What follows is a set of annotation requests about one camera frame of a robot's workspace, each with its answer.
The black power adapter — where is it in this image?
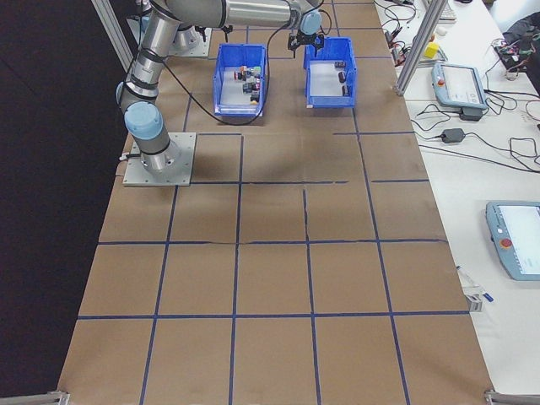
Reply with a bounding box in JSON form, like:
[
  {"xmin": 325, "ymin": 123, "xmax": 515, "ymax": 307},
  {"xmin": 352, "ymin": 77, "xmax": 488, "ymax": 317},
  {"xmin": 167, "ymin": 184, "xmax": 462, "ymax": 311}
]
[
  {"xmin": 440, "ymin": 127, "xmax": 467, "ymax": 144},
  {"xmin": 458, "ymin": 106, "xmax": 485, "ymax": 123}
]

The white foam bin liner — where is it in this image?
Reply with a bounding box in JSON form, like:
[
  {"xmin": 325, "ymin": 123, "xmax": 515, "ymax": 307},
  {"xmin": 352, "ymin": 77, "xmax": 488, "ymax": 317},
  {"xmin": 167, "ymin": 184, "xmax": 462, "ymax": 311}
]
[
  {"xmin": 309, "ymin": 62, "xmax": 354, "ymax": 99},
  {"xmin": 219, "ymin": 65, "xmax": 263, "ymax": 106}
]

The aluminium profile post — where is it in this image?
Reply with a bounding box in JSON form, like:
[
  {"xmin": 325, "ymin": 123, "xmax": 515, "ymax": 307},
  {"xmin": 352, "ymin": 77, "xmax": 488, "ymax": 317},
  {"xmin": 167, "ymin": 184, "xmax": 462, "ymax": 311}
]
[{"xmin": 392, "ymin": 0, "xmax": 449, "ymax": 97}]

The white square base plate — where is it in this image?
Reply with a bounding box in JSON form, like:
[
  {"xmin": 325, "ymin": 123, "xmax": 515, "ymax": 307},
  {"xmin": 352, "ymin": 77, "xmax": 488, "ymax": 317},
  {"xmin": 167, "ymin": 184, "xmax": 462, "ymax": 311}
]
[
  {"xmin": 121, "ymin": 132, "xmax": 197, "ymax": 187},
  {"xmin": 166, "ymin": 25, "xmax": 213, "ymax": 58}
]

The black power adapter cable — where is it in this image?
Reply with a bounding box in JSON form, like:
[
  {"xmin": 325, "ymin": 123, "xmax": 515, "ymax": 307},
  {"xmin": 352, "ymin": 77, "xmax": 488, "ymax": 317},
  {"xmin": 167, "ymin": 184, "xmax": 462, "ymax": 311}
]
[{"xmin": 411, "ymin": 103, "xmax": 540, "ymax": 172}]

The white keyboard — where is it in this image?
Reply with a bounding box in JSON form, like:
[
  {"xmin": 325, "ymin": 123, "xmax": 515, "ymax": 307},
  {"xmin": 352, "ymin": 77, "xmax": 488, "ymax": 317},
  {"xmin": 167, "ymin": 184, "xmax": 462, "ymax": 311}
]
[{"xmin": 438, "ymin": 0, "xmax": 459, "ymax": 22}]

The grey blue teach pendant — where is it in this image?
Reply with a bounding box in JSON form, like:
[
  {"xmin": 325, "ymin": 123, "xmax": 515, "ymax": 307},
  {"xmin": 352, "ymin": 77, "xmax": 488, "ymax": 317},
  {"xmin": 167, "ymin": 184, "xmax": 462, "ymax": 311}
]
[
  {"xmin": 429, "ymin": 62, "xmax": 490, "ymax": 111},
  {"xmin": 483, "ymin": 200, "xmax": 540, "ymax": 282}
]

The aluminium frame post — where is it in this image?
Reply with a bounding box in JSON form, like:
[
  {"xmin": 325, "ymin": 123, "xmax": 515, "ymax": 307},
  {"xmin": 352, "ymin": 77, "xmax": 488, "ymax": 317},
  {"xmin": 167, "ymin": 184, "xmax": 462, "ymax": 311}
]
[{"xmin": 90, "ymin": 0, "xmax": 137, "ymax": 73}]

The black electronics box with wires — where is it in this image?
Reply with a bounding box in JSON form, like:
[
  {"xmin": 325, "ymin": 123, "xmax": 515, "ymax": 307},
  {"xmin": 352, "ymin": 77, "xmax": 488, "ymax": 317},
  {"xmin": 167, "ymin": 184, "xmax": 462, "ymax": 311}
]
[{"xmin": 491, "ymin": 38, "xmax": 532, "ymax": 81}]

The white side table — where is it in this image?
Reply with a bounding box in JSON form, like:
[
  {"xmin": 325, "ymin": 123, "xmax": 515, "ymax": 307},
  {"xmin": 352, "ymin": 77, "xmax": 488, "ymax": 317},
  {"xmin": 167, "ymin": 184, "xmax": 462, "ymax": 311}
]
[{"xmin": 374, "ymin": 0, "xmax": 540, "ymax": 400}]

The black cover cloth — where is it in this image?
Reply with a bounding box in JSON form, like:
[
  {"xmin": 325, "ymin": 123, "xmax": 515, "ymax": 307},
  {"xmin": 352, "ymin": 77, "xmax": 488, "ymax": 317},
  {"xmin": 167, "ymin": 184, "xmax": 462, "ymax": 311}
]
[{"xmin": 0, "ymin": 0, "xmax": 143, "ymax": 400}]

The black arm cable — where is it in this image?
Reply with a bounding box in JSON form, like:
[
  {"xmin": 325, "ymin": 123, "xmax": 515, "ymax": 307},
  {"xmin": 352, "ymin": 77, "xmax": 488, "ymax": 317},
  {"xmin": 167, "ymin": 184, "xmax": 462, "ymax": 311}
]
[{"xmin": 159, "ymin": 19, "xmax": 296, "ymax": 126}]

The aluminium corner bracket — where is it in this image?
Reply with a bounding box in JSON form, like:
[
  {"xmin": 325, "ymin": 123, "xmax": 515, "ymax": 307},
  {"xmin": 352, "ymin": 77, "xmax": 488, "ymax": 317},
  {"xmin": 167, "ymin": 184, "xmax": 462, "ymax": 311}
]
[
  {"xmin": 0, "ymin": 390, "xmax": 71, "ymax": 405},
  {"xmin": 483, "ymin": 388, "xmax": 540, "ymax": 405}
]

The blue plastic button bin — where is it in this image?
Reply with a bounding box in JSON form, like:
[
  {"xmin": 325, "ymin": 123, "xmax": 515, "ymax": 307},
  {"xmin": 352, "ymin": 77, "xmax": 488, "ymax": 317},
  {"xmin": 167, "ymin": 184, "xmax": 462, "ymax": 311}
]
[{"xmin": 212, "ymin": 41, "xmax": 267, "ymax": 118}]

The blue plastic parts bin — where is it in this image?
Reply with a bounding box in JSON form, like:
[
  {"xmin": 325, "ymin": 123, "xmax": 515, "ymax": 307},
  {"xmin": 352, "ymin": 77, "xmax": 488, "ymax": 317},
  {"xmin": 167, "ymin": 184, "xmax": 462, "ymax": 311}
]
[{"xmin": 303, "ymin": 36, "xmax": 358, "ymax": 110}]

